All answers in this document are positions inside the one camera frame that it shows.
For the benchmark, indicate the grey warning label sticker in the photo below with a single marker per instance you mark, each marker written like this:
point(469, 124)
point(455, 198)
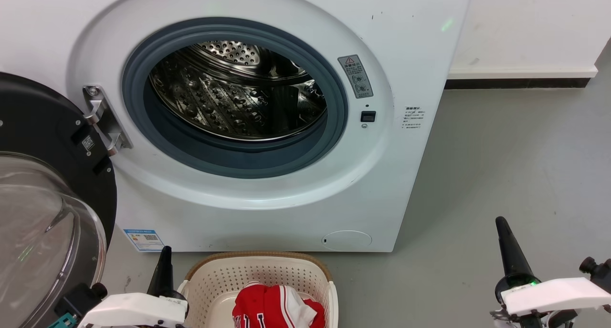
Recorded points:
point(355, 76)

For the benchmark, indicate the white right wrist camera cover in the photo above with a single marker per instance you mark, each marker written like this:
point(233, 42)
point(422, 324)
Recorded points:
point(553, 294)

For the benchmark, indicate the red basketball jersey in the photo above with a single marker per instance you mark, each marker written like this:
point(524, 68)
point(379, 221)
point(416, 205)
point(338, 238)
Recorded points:
point(267, 306)

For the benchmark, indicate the teal connector piece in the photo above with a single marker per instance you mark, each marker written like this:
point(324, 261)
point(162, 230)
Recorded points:
point(62, 321)

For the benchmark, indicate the black baseboard strip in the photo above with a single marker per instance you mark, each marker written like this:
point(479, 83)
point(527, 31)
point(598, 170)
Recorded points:
point(515, 83)

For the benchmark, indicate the cream perforated laundry basket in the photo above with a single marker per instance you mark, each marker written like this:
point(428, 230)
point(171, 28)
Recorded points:
point(224, 273)

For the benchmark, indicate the black door latch socket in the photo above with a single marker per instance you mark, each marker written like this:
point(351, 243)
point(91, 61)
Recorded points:
point(368, 116)

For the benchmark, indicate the round white filter cover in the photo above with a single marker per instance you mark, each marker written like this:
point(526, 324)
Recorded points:
point(346, 240)

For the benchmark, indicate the white front-load washing machine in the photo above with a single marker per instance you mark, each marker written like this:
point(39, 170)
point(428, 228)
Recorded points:
point(396, 175)

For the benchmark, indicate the white left wrist camera cover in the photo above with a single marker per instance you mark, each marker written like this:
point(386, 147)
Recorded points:
point(133, 311)

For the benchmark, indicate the blue energy label sticker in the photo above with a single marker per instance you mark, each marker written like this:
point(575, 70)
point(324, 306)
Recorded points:
point(143, 240)

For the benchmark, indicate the white QR code sticker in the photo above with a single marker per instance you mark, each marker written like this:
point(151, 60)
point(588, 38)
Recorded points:
point(88, 143)

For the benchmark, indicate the white wrist camera cover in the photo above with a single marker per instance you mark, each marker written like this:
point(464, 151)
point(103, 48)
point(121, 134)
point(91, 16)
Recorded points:
point(553, 294)
point(133, 311)

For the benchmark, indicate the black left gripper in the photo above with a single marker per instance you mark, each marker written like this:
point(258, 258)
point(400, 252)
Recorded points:
point(184, 303)

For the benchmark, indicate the silver door hinge bracket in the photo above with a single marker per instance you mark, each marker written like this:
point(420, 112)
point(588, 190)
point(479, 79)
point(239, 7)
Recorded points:
point(104, 120)

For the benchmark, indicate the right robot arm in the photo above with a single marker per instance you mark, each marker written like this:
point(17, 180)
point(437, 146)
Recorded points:
point(596, 270)

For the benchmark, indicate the white wall ledge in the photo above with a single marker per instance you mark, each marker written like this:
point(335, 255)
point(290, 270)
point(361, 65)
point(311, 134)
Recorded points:
point(520, 73)

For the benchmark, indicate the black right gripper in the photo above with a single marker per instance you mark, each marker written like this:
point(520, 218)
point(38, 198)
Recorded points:
point(513, 284)

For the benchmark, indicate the grey rubber door gasket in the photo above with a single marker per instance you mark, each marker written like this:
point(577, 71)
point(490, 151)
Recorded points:
point(234, 159)

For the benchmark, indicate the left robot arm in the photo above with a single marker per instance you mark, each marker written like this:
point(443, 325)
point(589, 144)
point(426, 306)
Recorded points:
point(81, 297)

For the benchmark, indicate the stainless steel washing machine drum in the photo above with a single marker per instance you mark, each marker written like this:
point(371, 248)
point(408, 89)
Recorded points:
point(229, 99)

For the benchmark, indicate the small printed text sticker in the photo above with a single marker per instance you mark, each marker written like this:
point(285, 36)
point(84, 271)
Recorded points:
point(413, 118)

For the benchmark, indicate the black washer door with glass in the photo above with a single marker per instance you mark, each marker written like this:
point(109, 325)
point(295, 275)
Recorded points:
point(43, 118)

